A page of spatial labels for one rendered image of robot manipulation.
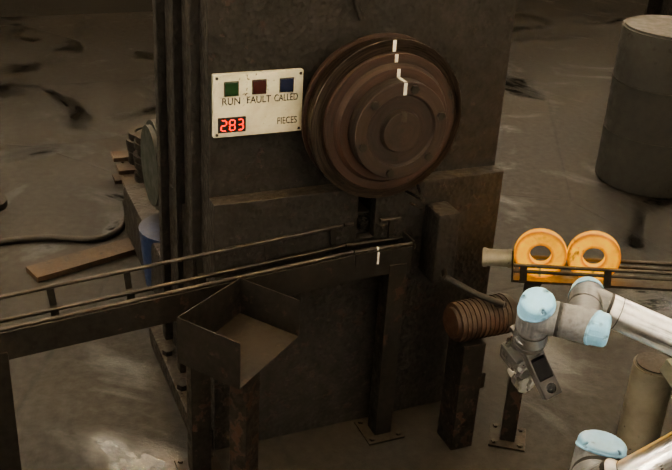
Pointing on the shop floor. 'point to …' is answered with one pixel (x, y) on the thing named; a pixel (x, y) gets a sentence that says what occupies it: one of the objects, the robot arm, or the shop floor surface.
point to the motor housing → (468, 362)
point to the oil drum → (640, 111)
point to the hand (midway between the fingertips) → (526, 390)
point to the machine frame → (290, 374)
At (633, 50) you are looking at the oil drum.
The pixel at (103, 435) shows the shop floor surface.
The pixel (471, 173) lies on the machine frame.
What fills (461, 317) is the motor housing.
